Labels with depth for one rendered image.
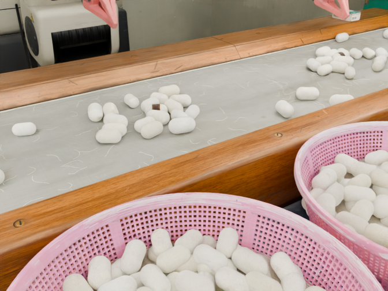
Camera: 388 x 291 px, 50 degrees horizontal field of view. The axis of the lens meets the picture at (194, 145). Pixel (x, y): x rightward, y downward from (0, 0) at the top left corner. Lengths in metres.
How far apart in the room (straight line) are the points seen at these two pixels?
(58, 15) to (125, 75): 0.42
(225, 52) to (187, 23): 2.24
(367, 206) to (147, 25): 2.59
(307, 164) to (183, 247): 0.19
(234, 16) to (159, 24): 0.52
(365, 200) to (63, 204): 0.30
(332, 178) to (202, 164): 0.15
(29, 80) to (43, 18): 0.41
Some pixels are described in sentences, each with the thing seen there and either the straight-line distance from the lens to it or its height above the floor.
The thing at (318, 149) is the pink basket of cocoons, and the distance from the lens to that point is 0.52.
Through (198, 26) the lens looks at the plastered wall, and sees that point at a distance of 3.17.
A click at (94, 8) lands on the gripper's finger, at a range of 0.74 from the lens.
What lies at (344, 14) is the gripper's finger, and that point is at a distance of 0.97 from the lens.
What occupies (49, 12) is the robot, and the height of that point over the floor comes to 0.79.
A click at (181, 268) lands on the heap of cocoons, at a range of 0.38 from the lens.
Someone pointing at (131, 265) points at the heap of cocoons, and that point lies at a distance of 0.37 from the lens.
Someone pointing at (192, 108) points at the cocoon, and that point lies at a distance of 0.60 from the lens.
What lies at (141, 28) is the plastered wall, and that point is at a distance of 2.92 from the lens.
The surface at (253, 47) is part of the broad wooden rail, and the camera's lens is 0.92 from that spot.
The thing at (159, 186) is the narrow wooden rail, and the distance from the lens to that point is 0.42.
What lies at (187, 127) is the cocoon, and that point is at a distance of 0.56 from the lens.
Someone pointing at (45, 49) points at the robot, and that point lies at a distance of 1.17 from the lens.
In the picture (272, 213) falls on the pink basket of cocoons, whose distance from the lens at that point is 0.38.
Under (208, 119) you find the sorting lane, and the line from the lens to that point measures 0.61.
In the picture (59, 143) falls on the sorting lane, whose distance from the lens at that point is 0.58.
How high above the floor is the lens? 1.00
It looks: 29 degrees down
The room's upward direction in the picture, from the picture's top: 1 degrees counter-clockwise
